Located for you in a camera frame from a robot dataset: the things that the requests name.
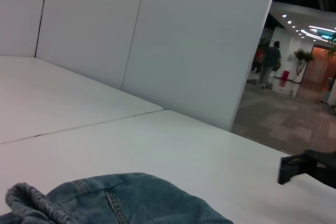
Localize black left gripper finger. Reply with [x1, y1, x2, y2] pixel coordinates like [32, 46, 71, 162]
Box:
[277, 149, 336, 189]

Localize blue denim shorts with patch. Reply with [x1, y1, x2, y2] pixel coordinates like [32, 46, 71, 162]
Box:
[0, 172, 235, 224]

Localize green potted plant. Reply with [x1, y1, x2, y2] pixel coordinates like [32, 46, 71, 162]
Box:
[324, 31, 336, 58]
[293, 47, 314, 78]
[258, 37, 271, 52]

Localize person in grey shirt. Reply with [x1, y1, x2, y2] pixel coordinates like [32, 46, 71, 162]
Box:
[258, 40, 282, 90]

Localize person in red top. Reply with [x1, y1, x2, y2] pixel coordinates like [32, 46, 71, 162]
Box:
[251, 49, 265, 74]

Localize teal ceiling light panel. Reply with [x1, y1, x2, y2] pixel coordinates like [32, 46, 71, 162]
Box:
[300, 25, 336, 43]

